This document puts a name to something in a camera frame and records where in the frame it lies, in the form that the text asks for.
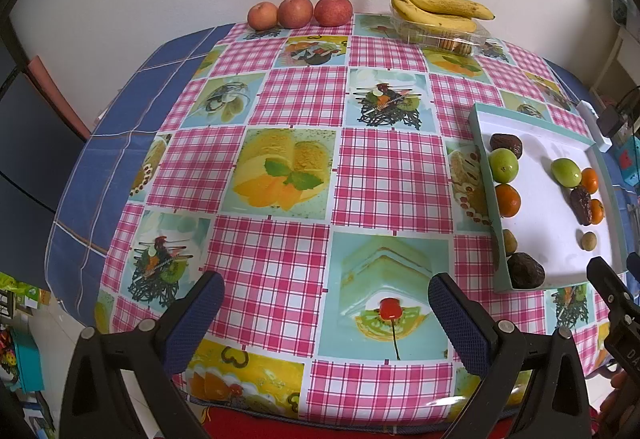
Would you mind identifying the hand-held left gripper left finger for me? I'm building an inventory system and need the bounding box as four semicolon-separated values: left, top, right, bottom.
60;270;226;439

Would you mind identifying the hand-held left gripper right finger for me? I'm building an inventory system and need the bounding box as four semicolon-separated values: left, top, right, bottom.
428;272;593;439

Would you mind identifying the white tray with teal rim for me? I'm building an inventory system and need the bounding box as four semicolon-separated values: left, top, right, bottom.
468;102;632;292

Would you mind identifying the person's right hand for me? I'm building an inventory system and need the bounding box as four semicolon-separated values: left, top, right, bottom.
600;369;628;420

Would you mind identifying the blue box with red mark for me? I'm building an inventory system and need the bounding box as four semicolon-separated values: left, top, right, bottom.
612;142;640;187

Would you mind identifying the pink checked plastic tablecloth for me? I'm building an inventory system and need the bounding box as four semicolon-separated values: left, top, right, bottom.
95;12;613;425

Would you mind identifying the black power adapter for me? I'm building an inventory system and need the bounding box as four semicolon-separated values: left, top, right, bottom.
598;106;628;138

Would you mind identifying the white power strip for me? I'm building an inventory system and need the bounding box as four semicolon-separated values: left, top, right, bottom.
577;102;612;152

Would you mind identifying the red cloth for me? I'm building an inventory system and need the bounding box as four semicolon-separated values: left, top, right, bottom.
200;406;601;439

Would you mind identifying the teal box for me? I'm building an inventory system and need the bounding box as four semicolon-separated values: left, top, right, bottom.
10;331;46;392

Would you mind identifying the green packet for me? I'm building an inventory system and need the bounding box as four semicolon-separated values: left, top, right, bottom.
0;271;51;315

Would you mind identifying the white furniture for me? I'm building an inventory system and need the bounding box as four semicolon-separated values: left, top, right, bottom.
592;26;640;95

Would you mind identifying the teal round clock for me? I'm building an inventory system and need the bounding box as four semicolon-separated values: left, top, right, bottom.
610;0;638;25

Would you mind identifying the clear plastic food container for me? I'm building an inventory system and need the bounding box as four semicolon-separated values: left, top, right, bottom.
395;14;490;56

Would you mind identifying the red apple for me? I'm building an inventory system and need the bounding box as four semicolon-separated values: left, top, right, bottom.
314;0;354;28
247;1;279;31
278;0;315;29

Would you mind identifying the black cable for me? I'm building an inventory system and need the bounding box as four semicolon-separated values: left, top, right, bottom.
617;86;640;112

